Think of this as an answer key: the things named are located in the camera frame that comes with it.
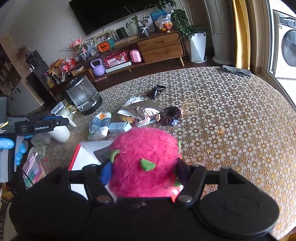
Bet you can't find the white standing air conditioner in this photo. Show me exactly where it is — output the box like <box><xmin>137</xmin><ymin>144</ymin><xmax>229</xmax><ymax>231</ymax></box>
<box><xmin>204</xmin><ymin>0</ymin><xmax>234</xmax><ymax>65</ymax></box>

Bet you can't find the glass electric kettle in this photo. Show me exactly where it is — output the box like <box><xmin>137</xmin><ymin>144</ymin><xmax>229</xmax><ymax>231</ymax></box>
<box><xmin>65</xmin><ymin>74</ymin><xmax>103</xmax><ymax>115</ymax></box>

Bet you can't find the grey cloth on table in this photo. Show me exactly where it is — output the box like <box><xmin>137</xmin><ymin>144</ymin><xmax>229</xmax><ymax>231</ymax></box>
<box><xmin>222</xmin><ymin>65</ymin><xmax>252</xmax><ymax>77</ymax></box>

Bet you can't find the pink furry plush toy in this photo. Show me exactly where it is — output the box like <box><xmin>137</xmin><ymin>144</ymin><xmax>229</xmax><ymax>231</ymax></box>
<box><xmin>108</xmin><ymin>128</ymin><xmax>181</xmax><ymax>198</ymax></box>

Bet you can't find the white blue snack pouch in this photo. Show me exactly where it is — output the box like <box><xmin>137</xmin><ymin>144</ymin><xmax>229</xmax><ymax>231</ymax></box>
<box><xmin>88</xmin><ymin>112</ymin><xmax>112</xmax><ymax>141</ymax></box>

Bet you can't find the white washing machine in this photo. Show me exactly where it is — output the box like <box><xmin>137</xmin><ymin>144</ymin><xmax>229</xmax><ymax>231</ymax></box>
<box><xmin>271</xmin><ymin>10</ymin><xmax>295</xmax><ymax>79</ymax></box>

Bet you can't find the white ceramic teapot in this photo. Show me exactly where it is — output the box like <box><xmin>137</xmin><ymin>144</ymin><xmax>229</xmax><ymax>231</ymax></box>
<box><xmin>48</xmin><ymin>108</ymin><xmax>77</xmax><ymax>143</ymax></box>

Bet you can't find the dark curly hair doll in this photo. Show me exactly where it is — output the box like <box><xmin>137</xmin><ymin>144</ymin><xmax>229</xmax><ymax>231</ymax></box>
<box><xmin>161</xmin><ymin>106</ymin><xmax>182</xmax><ymax>126</ymax></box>

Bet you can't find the yellow curtain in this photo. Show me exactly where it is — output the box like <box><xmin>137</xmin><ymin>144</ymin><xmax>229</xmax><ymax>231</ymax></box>
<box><xmin>232</xmin><ymin>0</ymin><xmax>251</xmax><ymax>70</ymax></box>

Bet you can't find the white planter with plant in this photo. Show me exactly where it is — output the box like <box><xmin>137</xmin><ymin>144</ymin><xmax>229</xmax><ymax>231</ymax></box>
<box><xmin>172</xmin><ymin>9</ymin><xmax>207</xmax><ymax>64</ymax></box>

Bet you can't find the black snack packet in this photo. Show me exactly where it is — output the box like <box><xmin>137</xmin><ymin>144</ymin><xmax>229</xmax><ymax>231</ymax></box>
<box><xmin>147</xmin><ymin>85</ymin><xmax>166</xmax><ymax>100</ymax></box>

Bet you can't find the bag of fruit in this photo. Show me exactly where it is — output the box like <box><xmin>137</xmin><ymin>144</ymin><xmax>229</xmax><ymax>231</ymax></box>
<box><xmin>151</xmin><ymin>9</ymin><xmax>174</xmax><ymax>33</ymax></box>

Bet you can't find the photo frame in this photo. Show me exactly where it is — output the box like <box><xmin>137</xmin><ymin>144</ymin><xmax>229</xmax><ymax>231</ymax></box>
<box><xmin>94</xmin><ymin>30</ymin><xmax>113</xmax><ymax>45</ymax></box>

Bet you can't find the light blue small carton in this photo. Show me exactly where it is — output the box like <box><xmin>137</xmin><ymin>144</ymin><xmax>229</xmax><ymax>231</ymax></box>
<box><xmin>108</xmin><ymin>122</ymin><xmax>132</xmax><ymax>134</ymax></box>

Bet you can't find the wooden tv cabinet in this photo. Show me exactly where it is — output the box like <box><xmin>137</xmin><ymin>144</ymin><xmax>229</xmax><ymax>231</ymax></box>
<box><xmin>69</xmin><ymin>30</ymin><xmax>186</xmax><ymax>82</ymax></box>

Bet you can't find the purple kettlebell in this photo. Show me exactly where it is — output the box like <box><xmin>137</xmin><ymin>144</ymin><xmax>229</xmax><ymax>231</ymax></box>
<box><xmin>90</xmin><ymin>58</ymin><xmax>105</xmax><ymax>77</ymax></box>

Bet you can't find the red gift box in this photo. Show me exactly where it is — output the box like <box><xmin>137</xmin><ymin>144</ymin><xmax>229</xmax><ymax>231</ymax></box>
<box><xmin>103</xmin><ymin>49</ymin><xmax>130</xmax><ymax>68</ymax></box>

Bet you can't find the black television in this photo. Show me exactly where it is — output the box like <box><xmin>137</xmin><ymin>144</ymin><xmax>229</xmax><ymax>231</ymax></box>
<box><xmin>69</xmin><ymin>0</ymin><xmax>154</xmax><ymax>35</ymax></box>

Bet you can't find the pink small suitcase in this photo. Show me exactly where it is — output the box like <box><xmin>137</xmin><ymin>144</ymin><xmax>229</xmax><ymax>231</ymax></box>
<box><xmin>129</xmin><ymin>48</ymin><xmax>142</xmax><ymax>63</ymax></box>

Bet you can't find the potted spider plant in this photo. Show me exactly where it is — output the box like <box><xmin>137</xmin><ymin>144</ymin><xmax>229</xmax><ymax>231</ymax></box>
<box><xmin>124</xmin><ymin>6</ymin><xmax>151</xmax><ymax>37</ymax></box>

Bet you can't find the silver foil snack bag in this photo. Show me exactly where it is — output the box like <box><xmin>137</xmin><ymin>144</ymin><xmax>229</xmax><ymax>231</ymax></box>
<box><xmin>117</xmin><ymin>97</ymin><xmax>163</xmax><ymax>120</ymax></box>

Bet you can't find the blue gloved left hand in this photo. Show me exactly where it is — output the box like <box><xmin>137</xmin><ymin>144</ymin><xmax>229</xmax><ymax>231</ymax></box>
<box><xmin>1</xmin><ymin>135</ymin><xmax>33</xmax><ymax>166</ymax></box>

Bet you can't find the black speaker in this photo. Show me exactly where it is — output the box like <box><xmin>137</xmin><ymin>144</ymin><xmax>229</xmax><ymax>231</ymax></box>
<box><xmin>116</xmin><ymin>27</ymin><xmax>128</xmax><ymax>40</ymax></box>

